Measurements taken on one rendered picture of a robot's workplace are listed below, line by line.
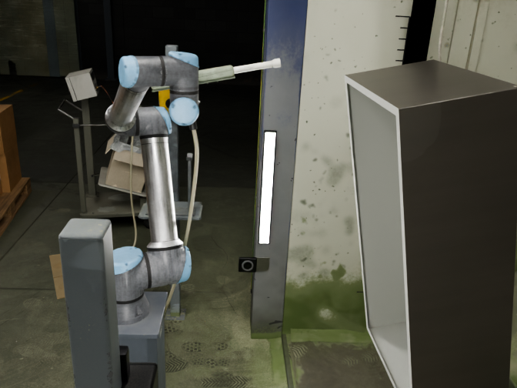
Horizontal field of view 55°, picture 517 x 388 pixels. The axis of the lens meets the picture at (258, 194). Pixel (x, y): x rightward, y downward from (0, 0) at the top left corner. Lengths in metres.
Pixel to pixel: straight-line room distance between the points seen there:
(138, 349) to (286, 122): 1.26
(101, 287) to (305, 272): 2.31
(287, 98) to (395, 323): 1.20
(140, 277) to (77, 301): 1.44
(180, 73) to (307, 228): 1.43
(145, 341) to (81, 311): 1.49
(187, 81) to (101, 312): 1.04
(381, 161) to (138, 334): 1.19
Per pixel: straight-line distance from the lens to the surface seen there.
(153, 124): 2.08
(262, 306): 2.97
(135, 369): 0.79
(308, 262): 2.84
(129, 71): 1.53
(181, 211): 2.73
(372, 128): 2.07
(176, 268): 2.09
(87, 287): 0.63
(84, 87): 4.26
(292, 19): 2.46
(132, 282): 2.07
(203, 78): 1.90
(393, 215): 2.23
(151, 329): 2.11
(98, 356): 0.68
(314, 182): 2.64
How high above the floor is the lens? 1.90
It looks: 22 degrees down
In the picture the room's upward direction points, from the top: 3 degrees clockwise
